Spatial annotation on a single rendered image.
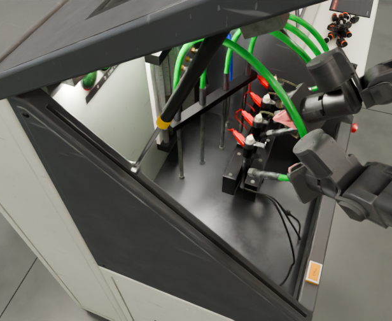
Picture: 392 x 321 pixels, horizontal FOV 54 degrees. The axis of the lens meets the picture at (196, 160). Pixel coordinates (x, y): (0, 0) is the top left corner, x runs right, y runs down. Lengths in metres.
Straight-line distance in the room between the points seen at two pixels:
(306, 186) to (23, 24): 0.55
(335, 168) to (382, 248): 1.64
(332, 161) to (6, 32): 0.54
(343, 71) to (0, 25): 0.59
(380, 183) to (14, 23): 0.60
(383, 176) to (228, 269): 0.36
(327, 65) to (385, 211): 0.31
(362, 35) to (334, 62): 0.89
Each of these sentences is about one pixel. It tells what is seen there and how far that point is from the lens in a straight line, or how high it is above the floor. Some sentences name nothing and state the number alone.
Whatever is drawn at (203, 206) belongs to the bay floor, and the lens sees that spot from 1.18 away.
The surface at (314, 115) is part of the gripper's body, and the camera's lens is 0.82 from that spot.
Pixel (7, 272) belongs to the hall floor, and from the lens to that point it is 2.20.
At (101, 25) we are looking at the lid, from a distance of 0.44.
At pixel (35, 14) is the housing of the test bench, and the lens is 0.72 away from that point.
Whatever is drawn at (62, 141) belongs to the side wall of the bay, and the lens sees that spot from 0.66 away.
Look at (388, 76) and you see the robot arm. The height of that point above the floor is 1.40.
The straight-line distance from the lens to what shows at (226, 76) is 1.08.
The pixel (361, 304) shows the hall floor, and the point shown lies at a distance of 2.07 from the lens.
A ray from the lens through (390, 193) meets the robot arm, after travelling 0.56.
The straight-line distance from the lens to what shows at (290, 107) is 0.71.
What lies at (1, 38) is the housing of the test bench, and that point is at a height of 1.50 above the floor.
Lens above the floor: 1.85
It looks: 52 degrees down
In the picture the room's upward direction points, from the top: 1 degrees counter-clockwise
